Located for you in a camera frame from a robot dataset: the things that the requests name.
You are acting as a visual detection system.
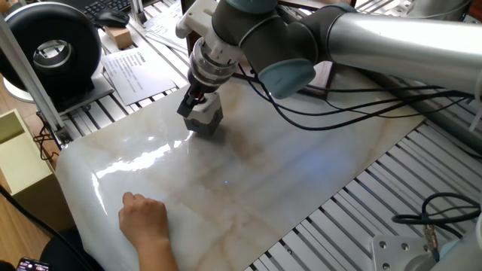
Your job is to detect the black keyboard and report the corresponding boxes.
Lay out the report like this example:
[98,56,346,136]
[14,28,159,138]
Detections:
[81,0,133,22]

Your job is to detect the aluminium frame profile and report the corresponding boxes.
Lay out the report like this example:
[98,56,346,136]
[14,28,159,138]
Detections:
[0,14,72,146]

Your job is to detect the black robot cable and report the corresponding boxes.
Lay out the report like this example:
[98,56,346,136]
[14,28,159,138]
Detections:
[233,63,482,263]

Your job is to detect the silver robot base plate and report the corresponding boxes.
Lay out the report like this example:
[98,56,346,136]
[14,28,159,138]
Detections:
[371,235,444,271]

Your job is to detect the short metal post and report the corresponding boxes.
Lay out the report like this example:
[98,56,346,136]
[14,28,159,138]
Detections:
[130,0,148,23]

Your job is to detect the silver device base plate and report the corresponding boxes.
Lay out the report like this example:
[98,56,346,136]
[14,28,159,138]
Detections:
[3,63,116,116]

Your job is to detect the tangled black wires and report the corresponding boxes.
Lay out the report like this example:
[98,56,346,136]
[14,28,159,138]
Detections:
[33,112,61,161]

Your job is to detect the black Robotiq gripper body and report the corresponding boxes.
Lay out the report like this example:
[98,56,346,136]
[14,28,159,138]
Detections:
[187,73,221,105]

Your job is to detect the white emergency stop button box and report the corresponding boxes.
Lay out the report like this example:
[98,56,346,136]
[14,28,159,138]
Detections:
[183,92,224,138]

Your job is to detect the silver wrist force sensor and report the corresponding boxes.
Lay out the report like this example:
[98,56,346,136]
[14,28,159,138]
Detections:
[188,36,246,93]

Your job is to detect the small cardboard box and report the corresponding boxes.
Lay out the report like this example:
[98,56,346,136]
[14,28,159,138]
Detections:
[104,26,134,50]

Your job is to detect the stack of printed papers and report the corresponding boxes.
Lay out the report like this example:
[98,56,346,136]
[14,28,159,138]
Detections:
[145,0,191,54]

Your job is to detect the thick black cable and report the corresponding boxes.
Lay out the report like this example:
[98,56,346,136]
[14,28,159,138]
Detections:
[0,184,95,271]

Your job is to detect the black computer mouse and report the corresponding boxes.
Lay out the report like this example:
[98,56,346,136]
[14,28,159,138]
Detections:
[93,8,131,29]

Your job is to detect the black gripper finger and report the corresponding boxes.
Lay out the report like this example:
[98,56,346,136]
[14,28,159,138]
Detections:
[176,87,201,119]

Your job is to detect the person's bare forearm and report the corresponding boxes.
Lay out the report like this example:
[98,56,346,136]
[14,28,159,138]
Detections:
[134,237,179,271]

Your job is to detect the marble pattern table mat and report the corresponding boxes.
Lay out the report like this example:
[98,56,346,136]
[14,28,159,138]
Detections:
[56,69,426,271]

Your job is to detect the printed white paper sheet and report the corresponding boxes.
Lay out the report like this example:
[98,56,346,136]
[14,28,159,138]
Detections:
[100,47,177,106]

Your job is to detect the person's bare hand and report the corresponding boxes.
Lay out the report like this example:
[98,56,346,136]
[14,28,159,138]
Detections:
[118,191,169,250]

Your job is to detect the beige cardboard box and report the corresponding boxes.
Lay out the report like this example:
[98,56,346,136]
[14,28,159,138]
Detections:
[0,108,75,233]

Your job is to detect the smartphone with lit screen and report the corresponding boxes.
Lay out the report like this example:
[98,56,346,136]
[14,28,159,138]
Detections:
[17,257,50,271]

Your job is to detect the black ring-shaped device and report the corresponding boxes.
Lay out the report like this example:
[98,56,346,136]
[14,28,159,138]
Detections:
[0,2,102,102]

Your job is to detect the brown wooden shelf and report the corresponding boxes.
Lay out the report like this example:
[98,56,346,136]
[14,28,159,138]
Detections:
[180,0,357,99]

